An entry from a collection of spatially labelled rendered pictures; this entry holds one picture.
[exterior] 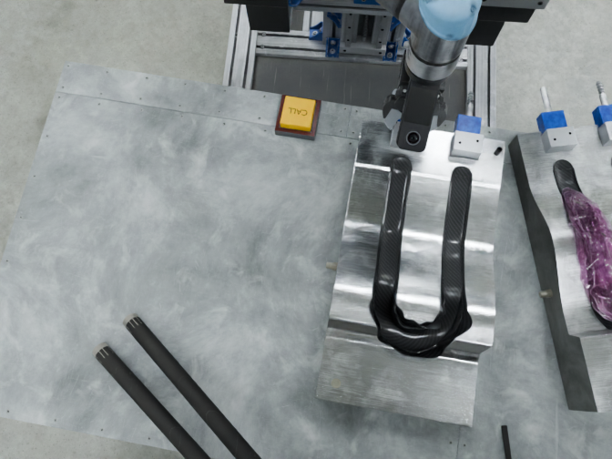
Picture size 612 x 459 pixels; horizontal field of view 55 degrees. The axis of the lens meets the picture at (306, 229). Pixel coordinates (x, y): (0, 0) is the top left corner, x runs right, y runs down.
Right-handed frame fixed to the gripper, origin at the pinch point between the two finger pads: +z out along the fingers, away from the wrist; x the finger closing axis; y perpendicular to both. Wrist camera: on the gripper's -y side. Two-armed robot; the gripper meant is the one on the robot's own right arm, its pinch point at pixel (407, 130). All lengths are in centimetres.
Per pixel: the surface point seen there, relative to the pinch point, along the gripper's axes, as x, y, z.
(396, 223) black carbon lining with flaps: -0.8, -16.4, 3.2
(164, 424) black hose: 32, -57, 5
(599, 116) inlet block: -35.3, 11.2, 4.6
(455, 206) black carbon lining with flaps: -10.6, -11.5, 3.0
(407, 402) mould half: -6.9, -46.1, 5.0
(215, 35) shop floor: 65, 69, 91
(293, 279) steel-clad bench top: 15.8, -27.9, 11.1
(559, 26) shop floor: -57, 94, 91
